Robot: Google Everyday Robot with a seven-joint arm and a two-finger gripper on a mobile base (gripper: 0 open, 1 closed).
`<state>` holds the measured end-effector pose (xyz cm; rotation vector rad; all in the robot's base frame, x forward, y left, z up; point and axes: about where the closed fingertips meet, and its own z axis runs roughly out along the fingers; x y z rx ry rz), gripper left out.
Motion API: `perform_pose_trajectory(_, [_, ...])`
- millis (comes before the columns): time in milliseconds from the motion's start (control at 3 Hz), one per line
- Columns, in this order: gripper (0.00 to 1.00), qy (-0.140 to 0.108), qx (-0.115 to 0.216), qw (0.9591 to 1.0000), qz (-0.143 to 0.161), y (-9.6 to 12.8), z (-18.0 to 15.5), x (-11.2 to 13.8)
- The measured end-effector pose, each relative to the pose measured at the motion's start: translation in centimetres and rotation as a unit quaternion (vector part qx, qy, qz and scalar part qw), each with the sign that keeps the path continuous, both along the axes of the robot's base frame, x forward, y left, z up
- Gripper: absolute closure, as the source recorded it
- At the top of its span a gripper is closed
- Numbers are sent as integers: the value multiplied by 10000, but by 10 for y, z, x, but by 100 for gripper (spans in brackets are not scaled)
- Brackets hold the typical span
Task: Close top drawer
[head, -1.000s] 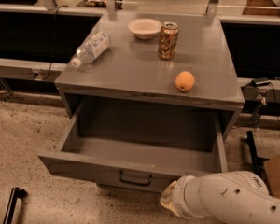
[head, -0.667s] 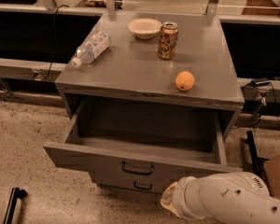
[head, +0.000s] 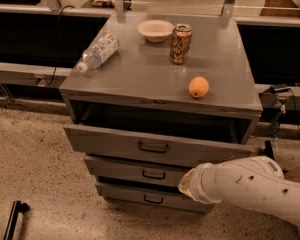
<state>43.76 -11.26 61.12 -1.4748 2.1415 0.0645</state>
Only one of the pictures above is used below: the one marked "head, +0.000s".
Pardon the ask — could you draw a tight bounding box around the grey top drawer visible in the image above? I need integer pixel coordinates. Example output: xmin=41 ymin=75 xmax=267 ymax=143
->
xmin=65 ymin=103 xmax=252 ymax=167

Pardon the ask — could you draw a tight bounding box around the grey drawer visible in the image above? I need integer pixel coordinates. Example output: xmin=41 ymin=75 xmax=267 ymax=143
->
xmin=65 ymin=103 xmax=252 ymax=167
xmin=85 ymin=156 xmax=189 ymax=187
xmin=95 ymin=182 xmax=213 ymax=214

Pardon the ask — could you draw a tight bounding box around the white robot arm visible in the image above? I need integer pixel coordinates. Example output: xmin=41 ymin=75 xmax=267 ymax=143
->
xmin=178 ymin=156 xmax=300 ymax=228

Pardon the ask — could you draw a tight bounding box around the grey drawer cabinet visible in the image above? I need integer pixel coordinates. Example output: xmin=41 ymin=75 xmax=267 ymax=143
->
xmin=58 ymin=11 xmax=263 ymax=215

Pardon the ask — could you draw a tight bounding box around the grey middle drawer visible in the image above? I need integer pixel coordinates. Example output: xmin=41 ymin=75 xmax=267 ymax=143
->
xmin=85 ymin=156 xmax=189 ymax=187

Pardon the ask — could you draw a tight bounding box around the grey bottom drawer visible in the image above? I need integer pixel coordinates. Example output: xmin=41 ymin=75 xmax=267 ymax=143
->
xmin=95 ymin=182 xmax=213 ymax=214

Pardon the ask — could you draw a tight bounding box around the orange fruit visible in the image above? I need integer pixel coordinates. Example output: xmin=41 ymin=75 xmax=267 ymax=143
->
xmin=188 ymin=77 xmax=209 ymax=98

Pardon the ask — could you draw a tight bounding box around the gold patterned drink can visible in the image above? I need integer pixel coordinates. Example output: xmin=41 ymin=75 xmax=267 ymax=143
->
xmin=170 ymin=23 xmax=192 ymax=64

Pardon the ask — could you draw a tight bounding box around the clear plastic water bottle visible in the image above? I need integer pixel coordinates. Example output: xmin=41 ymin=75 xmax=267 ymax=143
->
xmin=76 ymin=33 xmax=119 ymax=73

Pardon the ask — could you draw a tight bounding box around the white paper bowl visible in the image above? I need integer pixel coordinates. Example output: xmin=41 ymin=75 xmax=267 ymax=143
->
xmin=138 ymin=20 xmax=174 ymax=43

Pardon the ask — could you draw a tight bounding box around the grey clamp device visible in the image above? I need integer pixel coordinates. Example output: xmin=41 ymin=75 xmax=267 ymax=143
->
xmin=259 ymin=84 xmax=291 ymax=136

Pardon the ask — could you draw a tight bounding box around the black bar stand right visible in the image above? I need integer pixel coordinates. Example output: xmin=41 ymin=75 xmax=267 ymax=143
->
xmin=264 ymin=140 xmax=275 ymax=160

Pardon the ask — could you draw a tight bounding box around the black bar stand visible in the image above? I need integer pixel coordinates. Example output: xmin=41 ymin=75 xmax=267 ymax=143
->
xmin=3 ymin=200 xmax=30 ymax=240
xmin=264 ymin=140 xmax=275 ymax=160

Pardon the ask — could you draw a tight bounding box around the black bar stand left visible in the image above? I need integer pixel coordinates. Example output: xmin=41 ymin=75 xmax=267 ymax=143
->
xmin=3 ymin=200 xmax=30 ymax=240

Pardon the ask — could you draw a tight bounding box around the black top drawer handle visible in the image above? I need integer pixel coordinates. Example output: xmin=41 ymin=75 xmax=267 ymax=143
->
xmin=138 ymin=141 xmax=169 ymax=154

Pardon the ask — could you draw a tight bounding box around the black drawer handle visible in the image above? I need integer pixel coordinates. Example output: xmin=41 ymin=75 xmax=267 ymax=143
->
xmin=142 ymin=170 xmax=166 ymax=180
xmin=138 ymin=141 xmax=169 ymax=154
xmin=143 ymin=194 xmax=164 ymax=205

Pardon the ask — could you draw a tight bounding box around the black middle drawer handle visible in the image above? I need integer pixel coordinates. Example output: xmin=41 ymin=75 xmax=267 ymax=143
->
xmin=142 ymin=170 xmax=166 ymax=180

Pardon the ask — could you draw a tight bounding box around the black bottom drawer handle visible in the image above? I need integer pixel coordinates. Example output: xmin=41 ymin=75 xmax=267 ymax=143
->
xmin=143 ymin=194 xmax=164 ymax=205

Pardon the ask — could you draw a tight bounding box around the black hanging cable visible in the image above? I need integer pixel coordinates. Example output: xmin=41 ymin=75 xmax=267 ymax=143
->
xmin=44 ymin=4 xmax=76 ymax=88

